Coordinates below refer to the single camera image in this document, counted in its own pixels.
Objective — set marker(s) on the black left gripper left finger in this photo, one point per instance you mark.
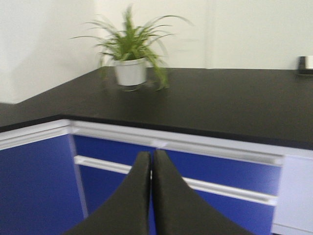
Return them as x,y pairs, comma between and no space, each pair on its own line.
126,211

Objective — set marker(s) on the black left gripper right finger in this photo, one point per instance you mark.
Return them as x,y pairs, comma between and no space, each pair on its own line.
179,210

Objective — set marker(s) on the blue corner cabinet drawers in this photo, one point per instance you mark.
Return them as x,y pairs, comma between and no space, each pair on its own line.
70,177

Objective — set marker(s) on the green potted plant white pot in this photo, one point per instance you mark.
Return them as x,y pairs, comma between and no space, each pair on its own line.
129,49

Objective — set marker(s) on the black white power socket box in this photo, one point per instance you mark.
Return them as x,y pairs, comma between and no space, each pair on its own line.
305,65

